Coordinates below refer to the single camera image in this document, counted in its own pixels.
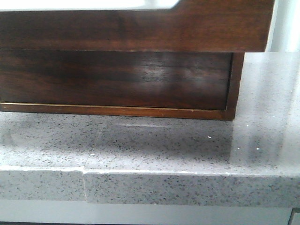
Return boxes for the wooden drawer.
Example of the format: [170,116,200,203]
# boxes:
[0,48,233,111]
[0,0,274,53]

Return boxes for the dark wooden drawer cabinet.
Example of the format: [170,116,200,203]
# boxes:
[0,52,245,121]

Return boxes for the grey cabinet under counter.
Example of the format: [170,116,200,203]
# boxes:
[0,200,300,225]

